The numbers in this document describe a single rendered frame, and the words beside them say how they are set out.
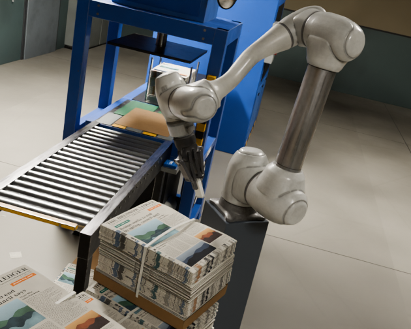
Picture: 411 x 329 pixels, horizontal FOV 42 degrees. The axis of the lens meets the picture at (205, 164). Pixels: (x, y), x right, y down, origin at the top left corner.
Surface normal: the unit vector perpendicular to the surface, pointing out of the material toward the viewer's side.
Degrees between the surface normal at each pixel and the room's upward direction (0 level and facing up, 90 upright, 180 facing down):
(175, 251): 0
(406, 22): 90
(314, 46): 90
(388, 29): 90
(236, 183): 91
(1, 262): 0
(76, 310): 0
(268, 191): 80
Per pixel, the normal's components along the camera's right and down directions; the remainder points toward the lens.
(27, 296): 0.20, -0.91
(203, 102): 0.32, 0.28
